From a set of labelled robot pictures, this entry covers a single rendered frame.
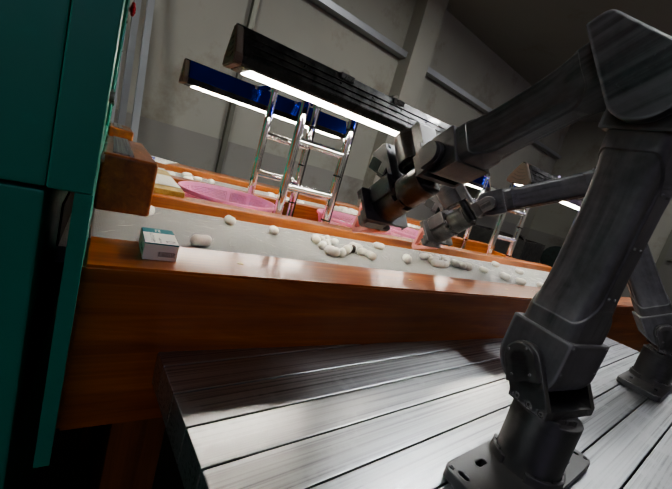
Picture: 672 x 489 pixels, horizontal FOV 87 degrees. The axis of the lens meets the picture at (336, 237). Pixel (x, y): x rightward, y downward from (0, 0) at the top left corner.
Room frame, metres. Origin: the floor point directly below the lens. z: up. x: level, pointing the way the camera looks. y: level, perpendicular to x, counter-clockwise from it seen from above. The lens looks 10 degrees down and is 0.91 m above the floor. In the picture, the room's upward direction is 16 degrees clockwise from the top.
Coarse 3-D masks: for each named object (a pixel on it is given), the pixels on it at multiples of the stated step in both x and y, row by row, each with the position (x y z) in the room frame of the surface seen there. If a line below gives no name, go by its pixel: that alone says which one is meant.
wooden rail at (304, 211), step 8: (176, 176) 1.07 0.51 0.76; (224, 200) 1.11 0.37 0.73; (256, 200) 1.17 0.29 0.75; (272, 200) 1.20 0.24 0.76; (296, 208) 1.26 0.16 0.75; (304, 208) 1.27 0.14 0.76; (312, 208) 1.29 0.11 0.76; (320, 208) 1.33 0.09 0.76; (296, 216) 1.26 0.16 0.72; (304, 216) 1.28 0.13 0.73; (312, 216) 1.30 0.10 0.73; (344, 216) 1.37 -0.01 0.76; (456, 240) 1.76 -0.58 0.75; (472, 240) 1.89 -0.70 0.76; (472, 248) 1.85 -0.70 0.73; (480, 248) 1.88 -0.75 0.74
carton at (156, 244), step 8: (144, 232) 0.40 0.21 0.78; (152, 232) 0.40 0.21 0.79; (160, 232) 0.41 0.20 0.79; (168, 232) 0.42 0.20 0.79; (144, 240) 0.37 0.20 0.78; (152, 240) 0.38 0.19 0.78; (160, 240) 0.38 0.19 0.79; (168, 240) 0.39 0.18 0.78; (176, 240) 0.40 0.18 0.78; (144, 248) 0.37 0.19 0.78; (152, 248) 0.37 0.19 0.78; (160, 248) 0.37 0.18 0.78; (168, 248) 0.38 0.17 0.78; (176, 248) 0.38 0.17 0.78; (144, 256) 0.37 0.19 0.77; (152, 256) 0.37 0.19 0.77; (160, 256) 0.38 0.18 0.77; (168, 256) 0.38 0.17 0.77; (176, 256) 0.38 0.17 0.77
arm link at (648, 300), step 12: (648, 252) 0.74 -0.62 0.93; (648, 264) 0.74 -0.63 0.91; (636, 276) 0.74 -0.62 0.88; (648, 276) 0.74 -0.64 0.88; (636, 288) 0.74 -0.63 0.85; (648, 288) 0.73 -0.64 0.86; (660, 288) 0.72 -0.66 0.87; (636, 300) 0.74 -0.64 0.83; (648, 300) 0.73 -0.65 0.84; (660, 300) 0.72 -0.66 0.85; (636, 312) 0.76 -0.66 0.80; (648, 312) 0.72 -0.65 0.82; (660, 312) 0.71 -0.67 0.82; (636, 324) 0.77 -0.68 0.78; (648, 324) 0.71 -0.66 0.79; (660, 324) 0.71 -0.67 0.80; (648, 336) 0.71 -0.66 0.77
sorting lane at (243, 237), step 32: (96, 224) 0.51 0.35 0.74; (128, 224) 0.55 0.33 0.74; (160, 224) 0.60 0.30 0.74; (192, 224) 0.67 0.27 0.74; (224, 224) 0.74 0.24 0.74; (256, 224) 0.84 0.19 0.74; (288, 256) 0.64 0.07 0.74; (320, 256) 0.71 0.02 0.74; (352, 256) 0.79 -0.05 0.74; (384, 256) 0.90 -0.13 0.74; (416, 256) 1.04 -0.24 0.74; (448, 256) 1.23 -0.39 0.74
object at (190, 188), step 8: (184, 184) 0.98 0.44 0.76; (192, 184) 1.02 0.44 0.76; (200, 184) 1.05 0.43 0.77; (208, 184) 1.07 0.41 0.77; (184, 192) 0.89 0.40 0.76; (192, 192) 0.86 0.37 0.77; (200, 192) 1.04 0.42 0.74; (208, 192) 1.07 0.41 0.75; (216, 192) 1.08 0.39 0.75; (224, 192) 1.10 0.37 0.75; (232, 192) 1.11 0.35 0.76; (240, 192) 1.11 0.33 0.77; (208, 200) 0.86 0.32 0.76; (216, 200) 0.85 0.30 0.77; (232, 200) 1.10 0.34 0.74; (240, 200) 1.10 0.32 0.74; (248, 200) 1.10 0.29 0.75; (264, 200) 1.09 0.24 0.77; (256, 208) 0.90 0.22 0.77; (264, 208) 0.92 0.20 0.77; (272, 208) 0.96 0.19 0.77
